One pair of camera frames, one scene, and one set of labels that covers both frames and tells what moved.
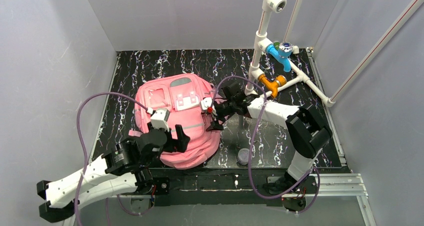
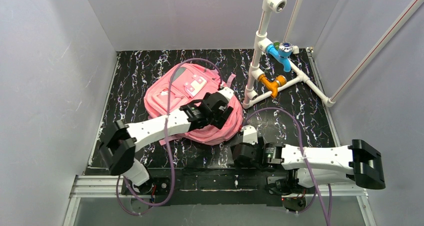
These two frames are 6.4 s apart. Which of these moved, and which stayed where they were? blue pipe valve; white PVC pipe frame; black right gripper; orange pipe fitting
Moved: black right gripper
Stayed: blue pipe valve; white PVC pipe frame; orange pipe fitting
